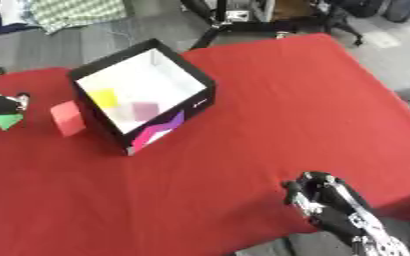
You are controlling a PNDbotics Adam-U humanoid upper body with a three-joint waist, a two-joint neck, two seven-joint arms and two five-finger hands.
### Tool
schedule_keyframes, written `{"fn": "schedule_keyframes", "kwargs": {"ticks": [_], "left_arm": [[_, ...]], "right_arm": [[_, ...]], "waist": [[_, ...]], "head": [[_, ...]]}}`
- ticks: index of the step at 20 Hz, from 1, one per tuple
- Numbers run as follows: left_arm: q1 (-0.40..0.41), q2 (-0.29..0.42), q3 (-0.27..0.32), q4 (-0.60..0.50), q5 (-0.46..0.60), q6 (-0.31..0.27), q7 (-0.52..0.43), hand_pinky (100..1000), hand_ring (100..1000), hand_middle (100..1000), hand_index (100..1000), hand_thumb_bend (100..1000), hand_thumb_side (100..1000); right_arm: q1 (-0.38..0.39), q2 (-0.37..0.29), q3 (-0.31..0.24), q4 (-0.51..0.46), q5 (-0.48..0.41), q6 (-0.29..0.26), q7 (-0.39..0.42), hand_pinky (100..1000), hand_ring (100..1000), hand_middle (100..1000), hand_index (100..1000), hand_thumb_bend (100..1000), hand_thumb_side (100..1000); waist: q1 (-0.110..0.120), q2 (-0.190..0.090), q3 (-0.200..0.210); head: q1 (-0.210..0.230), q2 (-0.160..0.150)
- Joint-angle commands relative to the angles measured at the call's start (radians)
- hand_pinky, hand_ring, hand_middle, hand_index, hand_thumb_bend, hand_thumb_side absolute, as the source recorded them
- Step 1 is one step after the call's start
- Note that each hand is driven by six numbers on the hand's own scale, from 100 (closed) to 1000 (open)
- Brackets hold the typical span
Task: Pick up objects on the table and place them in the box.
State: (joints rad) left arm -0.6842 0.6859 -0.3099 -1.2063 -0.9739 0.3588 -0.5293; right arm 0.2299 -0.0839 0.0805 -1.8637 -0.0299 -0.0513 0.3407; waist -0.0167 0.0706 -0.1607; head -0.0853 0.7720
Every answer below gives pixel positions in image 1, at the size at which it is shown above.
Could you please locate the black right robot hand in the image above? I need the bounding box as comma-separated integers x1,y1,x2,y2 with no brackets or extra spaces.
280,170,377,242

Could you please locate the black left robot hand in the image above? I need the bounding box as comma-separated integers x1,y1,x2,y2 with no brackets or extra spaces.
0,65,32,117

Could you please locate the green triangular block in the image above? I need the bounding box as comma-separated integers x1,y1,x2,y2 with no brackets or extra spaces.
0,113,27,132

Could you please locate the black box with white inside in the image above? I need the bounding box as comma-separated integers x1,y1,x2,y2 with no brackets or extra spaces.
66,38,218,157

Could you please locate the pink red block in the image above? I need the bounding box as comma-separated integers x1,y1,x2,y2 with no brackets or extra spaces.
49,100,88,138

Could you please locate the yellow block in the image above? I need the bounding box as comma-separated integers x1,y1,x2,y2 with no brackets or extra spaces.
87,88,121,109

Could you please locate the green white checked cloth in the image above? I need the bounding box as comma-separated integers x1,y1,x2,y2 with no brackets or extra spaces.
28,0,130,36

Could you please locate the purple block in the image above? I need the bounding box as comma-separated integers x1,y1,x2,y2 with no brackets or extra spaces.
131,101,162,122

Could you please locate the black chair base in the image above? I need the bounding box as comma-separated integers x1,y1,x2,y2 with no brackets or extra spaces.
306,0,366,47

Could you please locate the black tripod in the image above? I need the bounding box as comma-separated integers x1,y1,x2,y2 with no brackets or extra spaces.
178,0,258,51

